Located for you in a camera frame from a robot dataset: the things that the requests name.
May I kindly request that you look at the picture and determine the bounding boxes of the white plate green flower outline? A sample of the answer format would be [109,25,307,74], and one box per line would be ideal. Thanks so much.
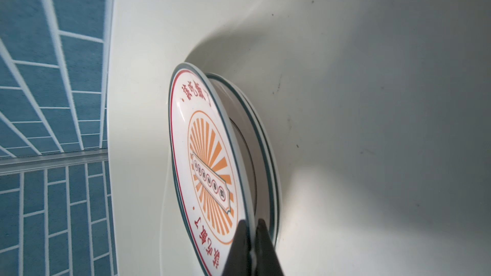
[207,74,281,246]

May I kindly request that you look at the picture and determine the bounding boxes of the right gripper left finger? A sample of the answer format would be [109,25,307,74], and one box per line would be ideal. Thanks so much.
[222,220,252,276]

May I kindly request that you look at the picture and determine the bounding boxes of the white plastic bin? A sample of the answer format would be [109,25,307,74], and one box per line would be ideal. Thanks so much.
[107,0,490,275]

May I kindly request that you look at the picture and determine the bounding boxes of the orange sunburst plate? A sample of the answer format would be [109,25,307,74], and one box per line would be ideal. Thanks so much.
[168,63,254,275]

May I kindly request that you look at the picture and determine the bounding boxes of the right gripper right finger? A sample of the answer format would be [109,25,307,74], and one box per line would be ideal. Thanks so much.
[254,218,284,276]

